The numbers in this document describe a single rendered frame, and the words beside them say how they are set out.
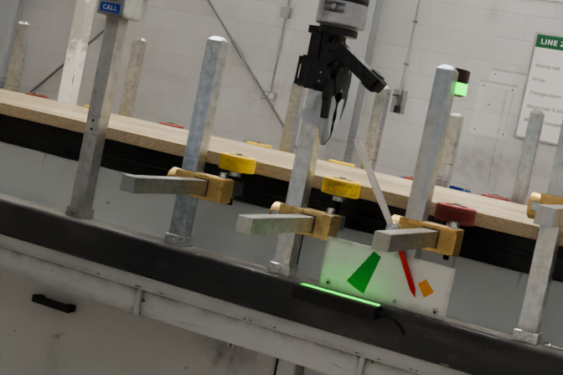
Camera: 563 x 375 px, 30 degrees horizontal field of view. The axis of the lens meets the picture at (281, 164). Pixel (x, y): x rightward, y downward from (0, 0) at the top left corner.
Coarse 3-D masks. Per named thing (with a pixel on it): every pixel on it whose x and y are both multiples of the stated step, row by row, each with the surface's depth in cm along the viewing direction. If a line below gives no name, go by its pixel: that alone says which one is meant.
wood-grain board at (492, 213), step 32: (0, 96) 296; (32, 96) 345; (64, 128) 255; (128, 128) 263; (160, 128) 301; (256, 160) 237; (288, 160) 267; (320, 160) 306; (384, 192) 220; (448, 192) 271; (480, 224) 211; (512, 224) 208
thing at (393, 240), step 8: (376, 232) 172; (384, 232) 173; (392, 232) 176; (400, 232) 179; (408, 232) 182; (416, 232) 185; (424, 232) 188; (432, 232) 192; (376, 240) 172; (384, 240) 172; (392, 240) 172; (400, 240) 176; (408, 240) 180; (416, 240) 184; (424, 240) 189; (432, 240) 193; (376, 248) 172; (384, 248) 172; (392, 248) 173; (400, 248) 177; (408, 248) 181; (416, 248) 185
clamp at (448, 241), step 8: (392, 216) 201; (400, 216) 201; (400, 224) 199; (408, 224) 198; (416, 224) 197; (424, 224) 197; (432, 224) 196; (440, 224) 199; (440, 232) 196; (448, 232) 195; (456, 232) 194; (440, 240) 195; (448, 240) 195; (456, 240) 195; (424, 248) 197; (432, 248) 196; (440, 248) 195; (448, 248) 195; (456, 248) 196
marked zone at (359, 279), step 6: (372, 258) 201; (378, 258) 200; (366, 264) 201; (372, 264) 201; (360, 270) 202; (366, 270) 201; (372, 270) 201; (354, 276) 202; (360, 276) 202; (366, 276) 201; (354, 282) 202; (360, 282) 202; (366, 282) 201; (360, 288) 202
